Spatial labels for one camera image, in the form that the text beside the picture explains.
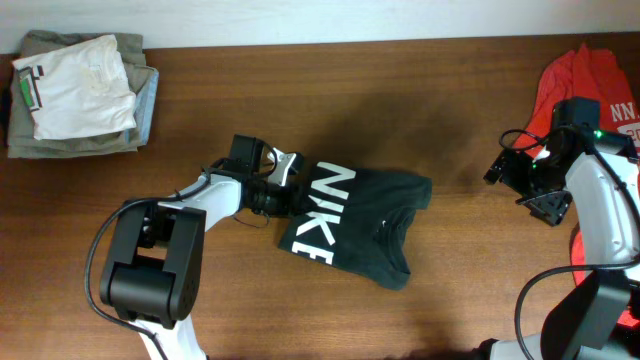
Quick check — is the dark green Nike t-shirt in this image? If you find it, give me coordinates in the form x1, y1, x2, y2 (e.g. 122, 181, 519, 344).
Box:
278, 162, 432, 291

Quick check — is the folded white t-shirt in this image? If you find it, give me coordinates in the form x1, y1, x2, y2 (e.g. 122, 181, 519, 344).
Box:
13, 35, 136, 140

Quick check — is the red printed t-shirt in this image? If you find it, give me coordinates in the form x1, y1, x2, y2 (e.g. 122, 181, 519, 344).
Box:
512, 42, 640, 329

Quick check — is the folded olive green garment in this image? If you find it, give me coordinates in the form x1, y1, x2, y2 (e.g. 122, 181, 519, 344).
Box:
4, 33, 150, 159

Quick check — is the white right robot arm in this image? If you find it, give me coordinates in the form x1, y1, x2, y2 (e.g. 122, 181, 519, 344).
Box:
481, 97, 639, 360

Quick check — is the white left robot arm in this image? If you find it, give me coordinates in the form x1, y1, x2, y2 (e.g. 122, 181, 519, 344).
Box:
84, 135, 304, 359

